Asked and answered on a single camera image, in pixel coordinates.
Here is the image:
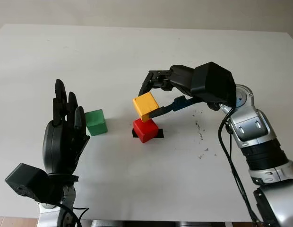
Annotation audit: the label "black tape mark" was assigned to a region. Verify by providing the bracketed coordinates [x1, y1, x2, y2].
[131, 127, 165, 139]

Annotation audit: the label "dark grey robot torso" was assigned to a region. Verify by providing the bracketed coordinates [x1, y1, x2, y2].
[88, 219, 226, 227]

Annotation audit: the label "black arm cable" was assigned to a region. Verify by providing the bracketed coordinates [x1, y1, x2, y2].
[218, 106, 263, 227]
[56, 202, 89, 227]

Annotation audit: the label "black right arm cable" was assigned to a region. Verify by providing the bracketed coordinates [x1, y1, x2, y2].
[218, 106, 263, 227]

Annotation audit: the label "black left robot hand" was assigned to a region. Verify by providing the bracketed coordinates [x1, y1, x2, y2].
[42, 79, 91, 183]

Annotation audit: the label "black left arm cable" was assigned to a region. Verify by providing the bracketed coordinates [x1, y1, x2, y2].
[56, 202, 89, 227]

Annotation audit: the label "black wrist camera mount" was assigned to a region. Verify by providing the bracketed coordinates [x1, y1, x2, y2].
[4, 163, 55, 204]
[190, 61, 237, 107]

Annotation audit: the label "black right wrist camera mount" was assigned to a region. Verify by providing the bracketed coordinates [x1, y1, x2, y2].
[190, 61, 237, 107]

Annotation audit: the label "green block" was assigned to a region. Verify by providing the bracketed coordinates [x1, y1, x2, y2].
[85, 109, 108, 137]

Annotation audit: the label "yellow block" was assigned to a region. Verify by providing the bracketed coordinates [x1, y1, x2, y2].
[132, 91, 160, 123]

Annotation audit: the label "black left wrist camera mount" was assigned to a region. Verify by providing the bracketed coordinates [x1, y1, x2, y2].
[4, 163, 55, 204]

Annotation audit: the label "red block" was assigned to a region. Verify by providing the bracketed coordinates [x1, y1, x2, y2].
[133, 118, 159, 144]

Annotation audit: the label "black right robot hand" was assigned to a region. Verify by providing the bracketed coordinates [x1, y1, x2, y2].
[138, 64, 201, 119]

